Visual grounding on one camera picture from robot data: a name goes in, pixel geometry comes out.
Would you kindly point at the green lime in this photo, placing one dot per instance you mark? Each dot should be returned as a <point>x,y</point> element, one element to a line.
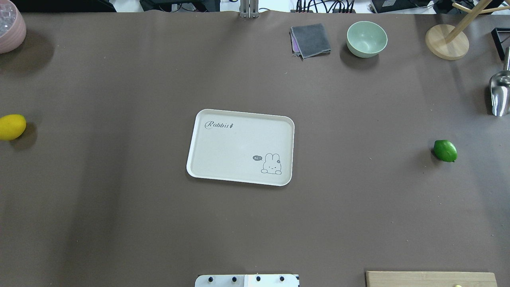
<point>445,150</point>

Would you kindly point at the yellow lemon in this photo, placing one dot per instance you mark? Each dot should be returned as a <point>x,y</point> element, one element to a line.
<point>12,126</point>

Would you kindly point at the cream rabbit print tray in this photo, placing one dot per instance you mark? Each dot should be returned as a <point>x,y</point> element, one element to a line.
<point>242,147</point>

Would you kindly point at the black metal tray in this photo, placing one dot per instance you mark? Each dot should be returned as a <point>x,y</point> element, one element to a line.
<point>499,36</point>

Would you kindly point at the folded grey cloth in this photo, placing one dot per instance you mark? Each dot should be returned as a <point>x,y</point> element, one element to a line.
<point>309,41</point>

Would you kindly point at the mint green bowl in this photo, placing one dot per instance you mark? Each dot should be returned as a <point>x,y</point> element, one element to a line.
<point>366,39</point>

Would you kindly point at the wooden cutting board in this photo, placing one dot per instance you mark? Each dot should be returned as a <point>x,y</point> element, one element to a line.
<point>430,279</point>

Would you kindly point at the wooden mug tree stand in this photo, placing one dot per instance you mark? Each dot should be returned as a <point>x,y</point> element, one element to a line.
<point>449,42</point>

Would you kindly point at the metal scoop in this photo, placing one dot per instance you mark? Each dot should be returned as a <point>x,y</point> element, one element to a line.
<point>500,88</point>

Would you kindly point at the pink bowl with ice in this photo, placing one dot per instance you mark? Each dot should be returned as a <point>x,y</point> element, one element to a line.
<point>13,29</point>

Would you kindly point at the aluminium frame post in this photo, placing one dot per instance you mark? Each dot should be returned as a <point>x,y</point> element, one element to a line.
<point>249,8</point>

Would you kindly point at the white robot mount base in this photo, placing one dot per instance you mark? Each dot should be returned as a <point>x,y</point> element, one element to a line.
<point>248,280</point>

